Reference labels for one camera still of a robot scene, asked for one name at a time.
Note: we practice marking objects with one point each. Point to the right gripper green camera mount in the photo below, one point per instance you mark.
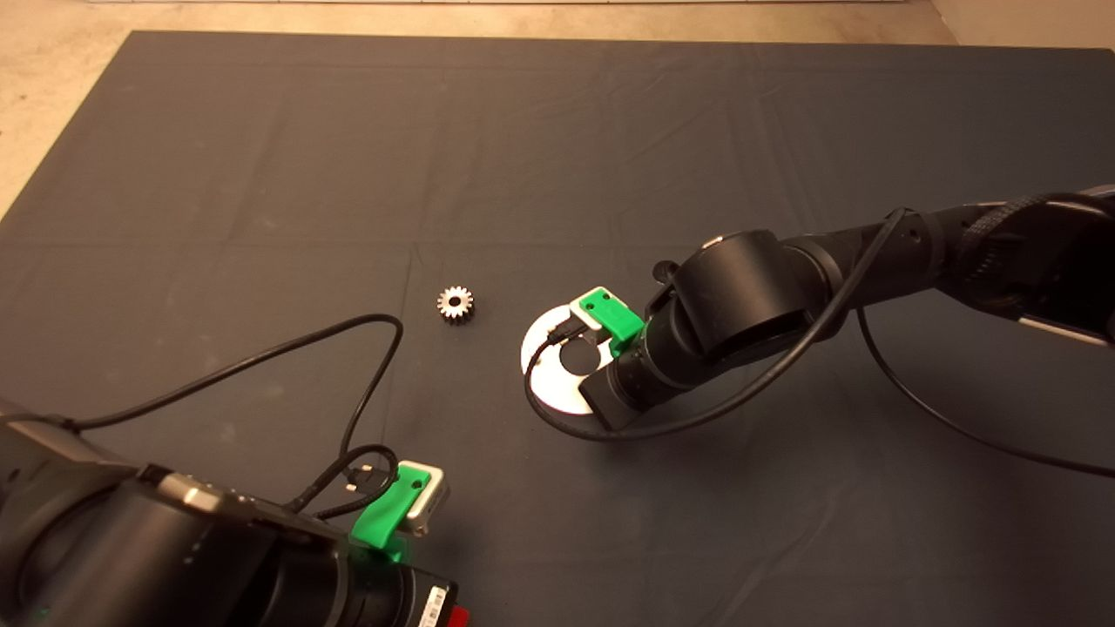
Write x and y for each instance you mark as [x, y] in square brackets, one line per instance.
[614, 318]

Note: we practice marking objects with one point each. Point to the round metal carrier plate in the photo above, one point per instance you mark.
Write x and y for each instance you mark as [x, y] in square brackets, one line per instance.
[544, 383]

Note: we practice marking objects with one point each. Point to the gripper green camera mount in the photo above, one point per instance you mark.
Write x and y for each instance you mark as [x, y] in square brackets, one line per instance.
[614, 318]
[383, 514]

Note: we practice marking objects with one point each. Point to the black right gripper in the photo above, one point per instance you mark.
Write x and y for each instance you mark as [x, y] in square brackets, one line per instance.
[640, 379]

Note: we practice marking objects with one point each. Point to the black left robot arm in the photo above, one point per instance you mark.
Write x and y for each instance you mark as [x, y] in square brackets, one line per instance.
[131, 557]

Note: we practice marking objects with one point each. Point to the right gripper silver camera box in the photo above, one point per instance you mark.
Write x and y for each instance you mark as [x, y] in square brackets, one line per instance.
[579, 312]

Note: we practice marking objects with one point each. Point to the dark grey table cloth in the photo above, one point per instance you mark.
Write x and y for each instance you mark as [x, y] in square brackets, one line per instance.
[557, 174]

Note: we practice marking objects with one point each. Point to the gripper silver camera box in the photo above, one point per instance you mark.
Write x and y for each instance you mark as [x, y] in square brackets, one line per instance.
[579, 312]
[433, 501]

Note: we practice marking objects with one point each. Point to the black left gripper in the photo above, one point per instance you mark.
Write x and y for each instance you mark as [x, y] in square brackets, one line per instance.
[392, 596]

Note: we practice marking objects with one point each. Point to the small steel planetary gear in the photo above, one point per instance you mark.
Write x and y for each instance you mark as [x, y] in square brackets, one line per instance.
[462, 313]

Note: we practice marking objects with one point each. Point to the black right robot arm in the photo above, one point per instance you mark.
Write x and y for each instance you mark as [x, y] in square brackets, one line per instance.
[749, 296]

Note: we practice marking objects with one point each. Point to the left gripper green camera mount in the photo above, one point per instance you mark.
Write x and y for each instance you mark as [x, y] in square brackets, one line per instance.
[383, 514]

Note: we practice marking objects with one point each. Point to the left gripper silver camera box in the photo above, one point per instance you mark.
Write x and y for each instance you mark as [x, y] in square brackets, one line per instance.
[433, 501]

